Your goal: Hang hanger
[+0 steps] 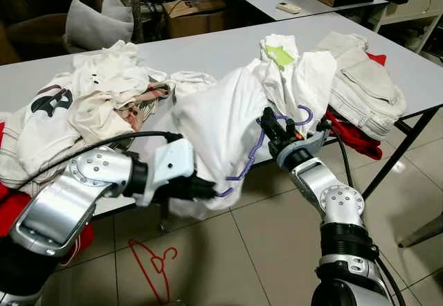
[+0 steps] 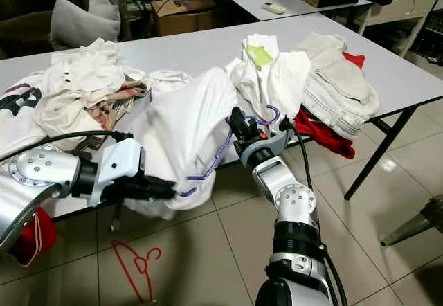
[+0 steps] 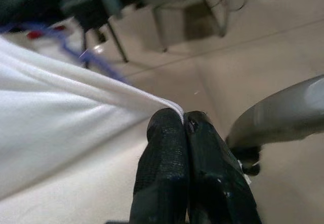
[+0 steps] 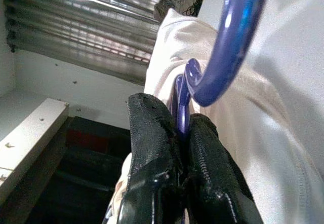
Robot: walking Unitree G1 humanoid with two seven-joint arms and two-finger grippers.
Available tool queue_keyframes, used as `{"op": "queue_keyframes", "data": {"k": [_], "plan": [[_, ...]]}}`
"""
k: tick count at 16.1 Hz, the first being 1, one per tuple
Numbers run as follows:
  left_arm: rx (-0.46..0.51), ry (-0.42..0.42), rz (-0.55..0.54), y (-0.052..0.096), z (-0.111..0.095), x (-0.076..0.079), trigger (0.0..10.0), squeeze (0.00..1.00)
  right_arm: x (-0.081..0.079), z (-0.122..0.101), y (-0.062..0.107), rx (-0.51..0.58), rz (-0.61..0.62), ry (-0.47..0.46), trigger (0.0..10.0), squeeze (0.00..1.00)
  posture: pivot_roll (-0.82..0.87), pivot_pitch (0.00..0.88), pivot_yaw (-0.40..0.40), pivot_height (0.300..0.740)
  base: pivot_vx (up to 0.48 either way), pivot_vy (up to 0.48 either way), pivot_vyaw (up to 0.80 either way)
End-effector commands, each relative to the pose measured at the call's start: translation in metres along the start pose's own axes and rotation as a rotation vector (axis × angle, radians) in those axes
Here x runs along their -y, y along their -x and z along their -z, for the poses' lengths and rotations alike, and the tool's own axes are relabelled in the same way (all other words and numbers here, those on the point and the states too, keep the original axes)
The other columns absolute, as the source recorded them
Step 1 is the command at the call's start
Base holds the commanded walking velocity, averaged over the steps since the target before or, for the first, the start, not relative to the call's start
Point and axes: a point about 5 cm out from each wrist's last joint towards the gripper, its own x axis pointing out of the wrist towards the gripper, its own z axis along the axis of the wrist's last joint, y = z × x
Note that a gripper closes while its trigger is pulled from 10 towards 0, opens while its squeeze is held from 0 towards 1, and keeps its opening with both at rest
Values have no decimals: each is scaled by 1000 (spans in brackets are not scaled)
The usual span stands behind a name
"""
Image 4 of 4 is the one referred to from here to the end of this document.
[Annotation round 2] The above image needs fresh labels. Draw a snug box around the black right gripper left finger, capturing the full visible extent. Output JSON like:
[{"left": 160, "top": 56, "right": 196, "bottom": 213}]
[{"left": 118, "top": 93, "right": 188, "bottom": 224}]

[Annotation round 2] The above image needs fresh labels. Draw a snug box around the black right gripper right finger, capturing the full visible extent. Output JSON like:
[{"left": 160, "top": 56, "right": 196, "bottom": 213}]
[{"left": 185, "top": 113, "right": 264, "bottom": 224}]

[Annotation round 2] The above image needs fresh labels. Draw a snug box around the white garment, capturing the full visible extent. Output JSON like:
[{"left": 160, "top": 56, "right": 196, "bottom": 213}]
[{"left": 110, "top": 0, "right": 324, "bottom": 224}]

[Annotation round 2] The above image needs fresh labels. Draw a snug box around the purple plastic hanger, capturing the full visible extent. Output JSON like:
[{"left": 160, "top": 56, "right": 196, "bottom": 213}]
[{"left": 104, "top": 0, "right": 272, "bottom": 224}]

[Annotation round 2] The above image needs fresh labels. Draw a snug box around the dark cabinet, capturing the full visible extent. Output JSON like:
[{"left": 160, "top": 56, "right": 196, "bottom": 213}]
[{"left": 0, "top": 116, "right": 133, "bottom": 224}]

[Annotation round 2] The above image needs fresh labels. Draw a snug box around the white wooden beam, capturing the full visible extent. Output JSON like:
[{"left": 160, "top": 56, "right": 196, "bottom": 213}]
[{"left": 0, "top": 97, "right": 70, "bottom": 192}]

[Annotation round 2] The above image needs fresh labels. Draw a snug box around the grey window blind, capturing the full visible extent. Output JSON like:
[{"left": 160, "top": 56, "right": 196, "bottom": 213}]
[{"left": 3, "top": 0, "right": 211, "bottom": 83}]

